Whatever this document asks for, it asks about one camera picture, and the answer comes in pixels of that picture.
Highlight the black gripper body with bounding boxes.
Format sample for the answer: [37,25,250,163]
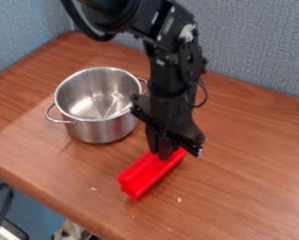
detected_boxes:
[129,94,206,157]

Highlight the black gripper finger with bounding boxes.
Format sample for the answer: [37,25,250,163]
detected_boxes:
[145,125,159,154]
[157,131,179,160]

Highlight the red plastic block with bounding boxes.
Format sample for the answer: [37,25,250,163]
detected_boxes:
[116,148,188,201]

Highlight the metal pot with handles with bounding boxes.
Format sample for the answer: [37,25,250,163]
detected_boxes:
[45,67,147,143]

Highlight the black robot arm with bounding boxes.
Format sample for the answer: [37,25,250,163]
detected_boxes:
[60,0,207,159]

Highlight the light object under table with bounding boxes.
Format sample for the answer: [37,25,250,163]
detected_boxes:
[49,220,100,240]

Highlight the black and white chair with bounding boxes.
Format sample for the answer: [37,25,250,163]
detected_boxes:
[0,183,29,240]

